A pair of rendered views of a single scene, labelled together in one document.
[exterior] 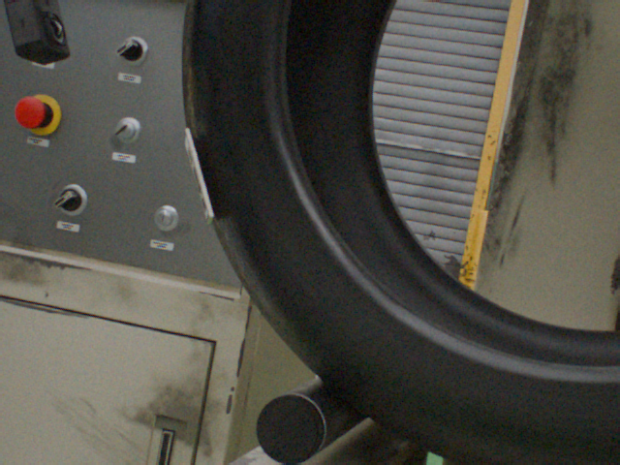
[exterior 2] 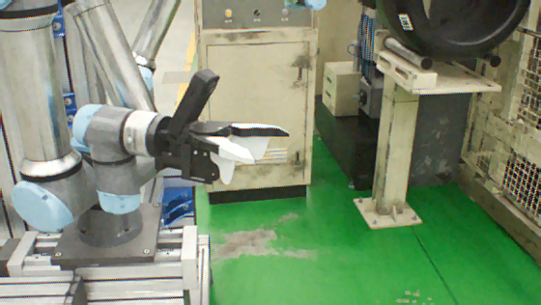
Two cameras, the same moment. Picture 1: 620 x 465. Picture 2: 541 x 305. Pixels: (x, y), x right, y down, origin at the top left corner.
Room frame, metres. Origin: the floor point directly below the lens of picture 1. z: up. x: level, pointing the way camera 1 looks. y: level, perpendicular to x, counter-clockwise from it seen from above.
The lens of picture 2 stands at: (-0.57, 1.22, 1.37)
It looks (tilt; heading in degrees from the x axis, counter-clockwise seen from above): 25 degrees down; 336
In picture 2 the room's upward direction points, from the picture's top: straight up
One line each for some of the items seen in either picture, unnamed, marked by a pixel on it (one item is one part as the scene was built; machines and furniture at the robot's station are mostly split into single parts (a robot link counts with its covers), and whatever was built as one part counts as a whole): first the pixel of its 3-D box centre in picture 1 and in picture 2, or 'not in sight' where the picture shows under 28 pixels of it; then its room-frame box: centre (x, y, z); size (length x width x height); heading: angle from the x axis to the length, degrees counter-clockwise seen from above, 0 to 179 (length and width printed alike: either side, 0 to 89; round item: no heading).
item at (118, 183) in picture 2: not in sight; (123, 176); (0.26, 1.14, 0.94); 0.11 x 0.08 x 0.11; 135
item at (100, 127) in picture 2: not in sight; (109, 129); (0.25, 1.15, 1.04); 0.11 x 0.08 x 0.09; 45
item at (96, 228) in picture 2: not in sight; (107, 209); (0.45, 1.16, 0.77); 0.15 x 0.15 x 0.10
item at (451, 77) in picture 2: not in sight; (435, 75); (0.91, -0.18, 0.80); 0.37 x 0.36 x 0.02; 76
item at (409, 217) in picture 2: not in sight; (386, 208); (1.16, -0.23, 0.02); 0.27 x 0.27 x 0.04; 76
